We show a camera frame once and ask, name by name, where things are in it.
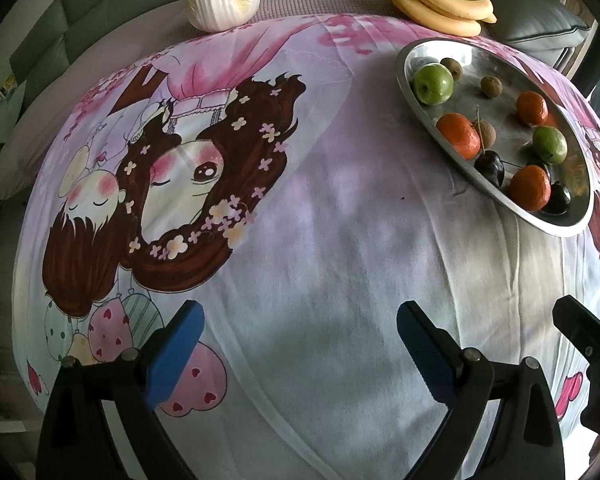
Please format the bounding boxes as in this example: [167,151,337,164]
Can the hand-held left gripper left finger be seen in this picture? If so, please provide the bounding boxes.
[37,301,205,480]

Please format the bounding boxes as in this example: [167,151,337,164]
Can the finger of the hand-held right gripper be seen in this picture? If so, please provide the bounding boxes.
[552,296,600,361]

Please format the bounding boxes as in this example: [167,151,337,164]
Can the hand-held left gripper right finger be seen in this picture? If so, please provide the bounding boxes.
[396,301,566,480]

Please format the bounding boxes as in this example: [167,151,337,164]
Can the dark cherry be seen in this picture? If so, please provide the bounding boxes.
[542,181,572,215]
[474,150,506,187]

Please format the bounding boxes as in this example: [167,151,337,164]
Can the orange mandarin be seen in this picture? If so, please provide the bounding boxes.
[516,91,550,127]
[436,113,481,159]
[509,165,552,212]

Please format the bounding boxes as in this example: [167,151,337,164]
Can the small green fruit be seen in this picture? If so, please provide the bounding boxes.
[532,126,568,165]

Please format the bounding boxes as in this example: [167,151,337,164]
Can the round metal plate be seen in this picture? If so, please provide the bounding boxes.
[396,37,596,237]

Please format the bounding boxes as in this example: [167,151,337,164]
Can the large green fruit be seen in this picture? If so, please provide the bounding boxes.
[412,63,455,106]

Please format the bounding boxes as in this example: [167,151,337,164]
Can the printed cartoon blanket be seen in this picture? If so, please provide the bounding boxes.
[10,12,600,480]

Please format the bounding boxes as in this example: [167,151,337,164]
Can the pale green cushion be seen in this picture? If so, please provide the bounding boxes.
[0,80,27,150]

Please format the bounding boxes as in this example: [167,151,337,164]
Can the grey-green sofa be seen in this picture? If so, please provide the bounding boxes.
[0,0,191,91]

